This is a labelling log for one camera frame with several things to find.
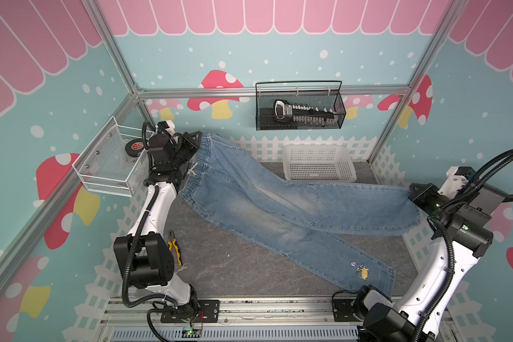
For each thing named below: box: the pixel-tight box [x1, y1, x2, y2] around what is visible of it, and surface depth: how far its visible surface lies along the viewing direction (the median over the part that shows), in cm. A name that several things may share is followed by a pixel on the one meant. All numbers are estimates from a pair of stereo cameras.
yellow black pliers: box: [168, 231, 183, 267], surface depth 91 cm
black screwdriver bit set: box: [273, 99, 338, 125], surface depth 91 cm
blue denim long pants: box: [177, 133, 421, 296], surface depth 89 cm
